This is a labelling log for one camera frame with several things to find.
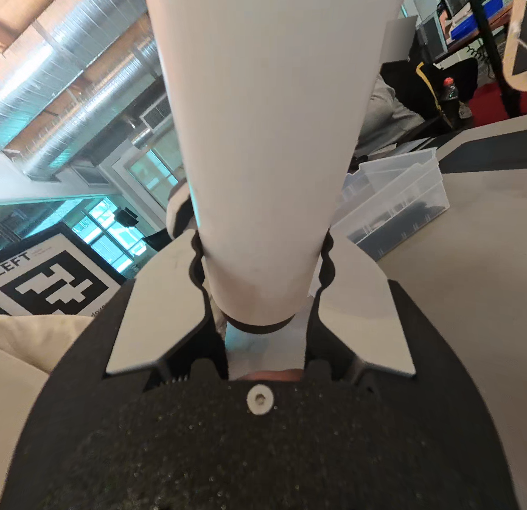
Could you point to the white bottle with black cap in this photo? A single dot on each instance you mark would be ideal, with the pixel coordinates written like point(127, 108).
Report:
point(267, 148)

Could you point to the white air vent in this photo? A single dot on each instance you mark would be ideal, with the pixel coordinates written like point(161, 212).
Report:
point(156, 113)

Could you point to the dark bottle with red cap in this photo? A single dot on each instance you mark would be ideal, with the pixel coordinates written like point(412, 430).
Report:
point(449, 102)

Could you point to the red box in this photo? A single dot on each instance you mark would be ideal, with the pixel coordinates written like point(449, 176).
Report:
point(490, 102)

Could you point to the grey desk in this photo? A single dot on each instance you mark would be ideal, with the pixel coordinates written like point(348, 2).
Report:
point(473, 292)

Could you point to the black backpack with yellow stripe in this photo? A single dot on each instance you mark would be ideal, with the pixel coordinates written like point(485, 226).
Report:
point(401, 88)

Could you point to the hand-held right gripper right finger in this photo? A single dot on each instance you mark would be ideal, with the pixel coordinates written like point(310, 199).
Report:
point(362, 312)

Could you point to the wooden table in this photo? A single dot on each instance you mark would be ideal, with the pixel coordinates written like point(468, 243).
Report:
point(465, 46)

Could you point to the black stand pole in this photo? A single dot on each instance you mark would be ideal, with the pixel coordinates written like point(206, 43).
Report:
point(488, 36)

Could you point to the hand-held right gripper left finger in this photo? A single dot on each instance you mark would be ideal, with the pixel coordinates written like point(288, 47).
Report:
point(156, 312)

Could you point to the blue parts bin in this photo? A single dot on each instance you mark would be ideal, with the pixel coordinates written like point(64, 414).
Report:
point(473, 26)

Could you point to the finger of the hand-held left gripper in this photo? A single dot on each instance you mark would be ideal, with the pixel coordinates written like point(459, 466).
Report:
point(181, 205)

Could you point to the grey computer case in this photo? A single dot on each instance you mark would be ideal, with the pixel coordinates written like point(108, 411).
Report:
point(430, 36)

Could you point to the black board on wooden panel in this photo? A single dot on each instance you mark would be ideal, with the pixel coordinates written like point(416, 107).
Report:
point(510, 36)

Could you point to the clear plastic bin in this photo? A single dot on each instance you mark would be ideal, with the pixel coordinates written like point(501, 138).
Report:
point(411, 180)

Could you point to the person's left forearm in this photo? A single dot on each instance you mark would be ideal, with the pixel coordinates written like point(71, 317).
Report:
point(41, 337)

